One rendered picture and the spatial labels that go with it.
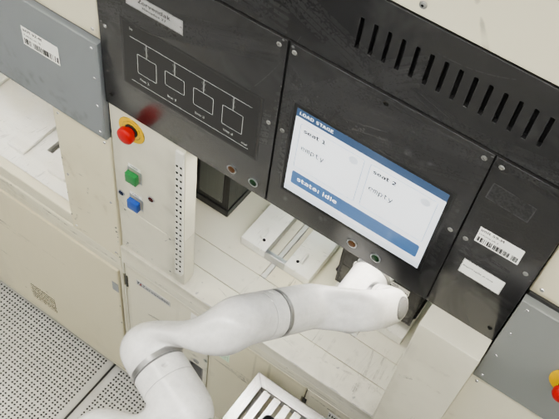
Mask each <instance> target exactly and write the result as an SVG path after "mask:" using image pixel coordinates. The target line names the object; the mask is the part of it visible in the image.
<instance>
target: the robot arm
mask: <svg viewBox="0 0 559 419"><path fill-rule="evenodd" d="M393 280H394V279H392V278H390V277H389V276H388V275H386V274H384V273H382V272H381V271H379V270H378V269H376V268H375V267H373V266H371V265H370V264H368V263H366V262H364V261H363V260H362V259H358V261H355V262H354V264H353V267H352V268H351V269H350V270H349V272H348V273H347V275H346V276H345V277H344V279H343V280H342V281H341V283H340V284H339V286H338V287H334V286H328V285H322V284H314V283H305V284H298V285H292V286H287V287H281V288H272V289H266V290H261V291H256V292H252V293H243V294H238V295H235V296H231V297H228V298H226V299H224V300H222V301H220V302H218V303H217V304H216V305H214V306H213V307H212V308H210V309H208V310H207V311H206V312H204V313H202V314H201V315H200V316H198V317H196V318H192V319H189V320H185V321H166V320H156V321H148V322H144V323H139V324H137V325H136V326H134V327H133V328H131V329H130V330H128V332H127V333H126V335H125V336H124V337H123V339H122V341H121V346H120V355H121V361H122V363H123V365H124V368H125V369H126V371H127V373H128V375H129V376H130V378H131V380H132V381H133V383H134V384H135V386H136V388H137V390H138V391H139V393H140V394H141V396H142V398H143V399H144V401H145V403H146V407H145V409H144V410H143V411H142V412H139V413H137V414H131V413H128V412H122V411H118V410H116V409H111V408H96V409H93V410H90V411H88V412H86V413H84V414H83V415H81V416H80V417H78V418H77V419H214V414H215V411H214V405H213V401H212V399H211V396H210V394H209V393H208V391H207V389H206V387H205V385H204V383H203V382H202V381H201V379H200V377H199V376H198V374H197V373H196V371H195V369H194V368H193V367H192V366H191V364H190V362H189V361H188V359H187V358H186V356H185V354H184V353H183V351H182V350H183V348H186V349H188V350H191V351H193V352H197V353H201V354H205V355H210V356H229V355H232V354H236V353H238V352H240V351H242V350H244V349H246V348H247V347H249V346H251V345H254V344H257V343H262V342H266V341H269V340H273V339H276V338H283V337H287V336H289V335H293V334H296V333H302V332H305V331H309V330H312V329H322V330H329V331H339V332H342V333H355V332H369V331H374V330H379V329H382V328H387V327H390V326H392V325H394V324H396V323H398V322H400V321H401V320H402V319H403V318H404V317H405V315H406V313H407V311H408V297H407V295H406V294H405V293H404V292H403V291H402V290H401V289H399V288H395V287H393V286H390V284H391V282H392V281H393Z"/></svg>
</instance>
